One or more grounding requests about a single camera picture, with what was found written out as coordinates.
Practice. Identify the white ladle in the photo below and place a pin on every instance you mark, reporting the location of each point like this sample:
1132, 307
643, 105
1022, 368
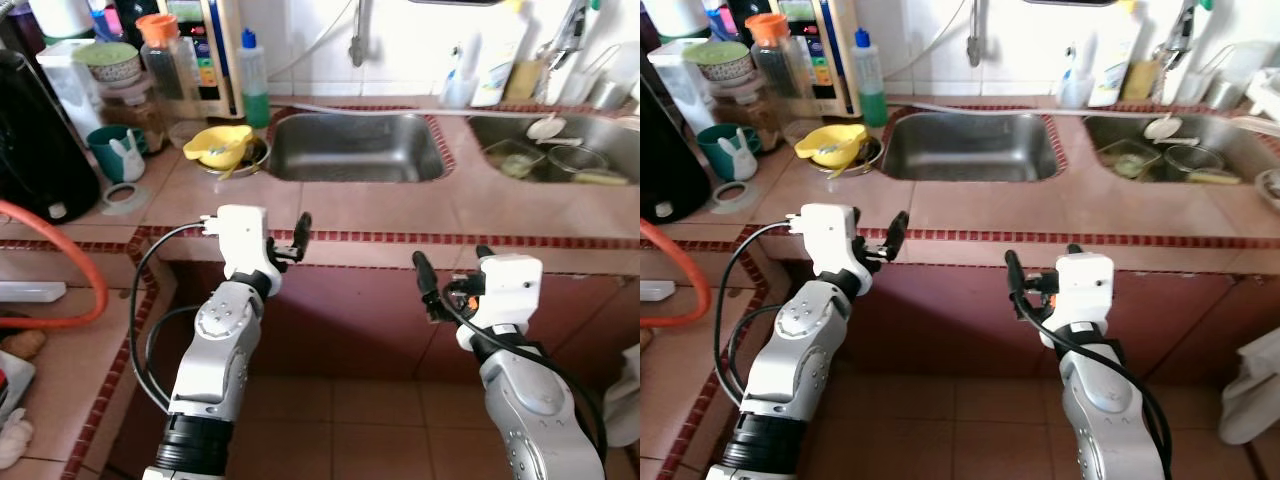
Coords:
1162, 127
545, 127

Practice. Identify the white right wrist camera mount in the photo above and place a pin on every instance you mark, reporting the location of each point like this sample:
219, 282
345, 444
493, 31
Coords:
510, 290
1082, 290

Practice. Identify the white plastic container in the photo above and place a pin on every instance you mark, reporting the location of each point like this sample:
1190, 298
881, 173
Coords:
672, 88
62, 90

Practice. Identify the black kettle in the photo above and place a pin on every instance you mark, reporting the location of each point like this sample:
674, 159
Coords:
40, 150
670, 170

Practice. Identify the clear jar orange lid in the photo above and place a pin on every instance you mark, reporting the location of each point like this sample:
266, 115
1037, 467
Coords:
775, 70
165, 70

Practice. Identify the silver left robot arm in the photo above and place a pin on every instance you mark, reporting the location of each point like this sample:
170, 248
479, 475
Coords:
800, 345
215, 345

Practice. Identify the white blue spray bottle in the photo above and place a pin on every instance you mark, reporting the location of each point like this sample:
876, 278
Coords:
1073, 65
458, 65

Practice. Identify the brown-filled glass jar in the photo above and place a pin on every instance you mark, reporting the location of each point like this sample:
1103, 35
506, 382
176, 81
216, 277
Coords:
740, 115
130, 115

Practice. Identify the clear plastic cup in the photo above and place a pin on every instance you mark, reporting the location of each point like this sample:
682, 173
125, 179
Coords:
458, 95
1075, 95

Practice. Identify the tall white detergent bottle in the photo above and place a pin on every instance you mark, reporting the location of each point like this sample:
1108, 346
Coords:
497, 60
1113, 60

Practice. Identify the white jug green band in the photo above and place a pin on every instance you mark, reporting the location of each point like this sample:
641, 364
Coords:
677, 18
62, 18

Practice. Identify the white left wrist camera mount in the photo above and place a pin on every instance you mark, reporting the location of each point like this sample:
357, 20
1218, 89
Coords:
240, 240
825, 240

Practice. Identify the steel sink basin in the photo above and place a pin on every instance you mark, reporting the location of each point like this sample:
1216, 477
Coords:
620, 140
970, 150
1250, 145
350, 150

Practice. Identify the chrome faucet spout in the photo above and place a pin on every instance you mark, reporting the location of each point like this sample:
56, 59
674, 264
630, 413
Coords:
358, 40
975, 40

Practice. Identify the clear glass bowl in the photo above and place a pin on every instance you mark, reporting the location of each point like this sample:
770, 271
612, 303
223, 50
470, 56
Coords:
515, 162
1130, 162
578, 160
1193, 160

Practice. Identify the white cloth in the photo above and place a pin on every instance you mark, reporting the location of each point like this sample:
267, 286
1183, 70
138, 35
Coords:
1250, 390
625, 400

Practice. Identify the patterned bowl green lid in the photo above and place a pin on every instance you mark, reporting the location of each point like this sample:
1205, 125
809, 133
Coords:
718, 60
108, 62

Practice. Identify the cream water ionizer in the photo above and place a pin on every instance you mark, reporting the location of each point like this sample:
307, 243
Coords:
215, 60
830, 60

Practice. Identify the green rabbit mug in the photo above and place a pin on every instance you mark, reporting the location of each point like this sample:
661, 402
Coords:
715, 148
105, 150

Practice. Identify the green dish soap bottle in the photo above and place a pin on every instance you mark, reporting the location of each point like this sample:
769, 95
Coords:
255, 100
870, 100

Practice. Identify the steel bowl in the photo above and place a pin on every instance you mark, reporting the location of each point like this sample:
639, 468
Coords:
872, 160
258, 160

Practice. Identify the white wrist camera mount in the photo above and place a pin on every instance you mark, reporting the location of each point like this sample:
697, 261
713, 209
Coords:
240, 240
1082, 290
510, 290
825, 240

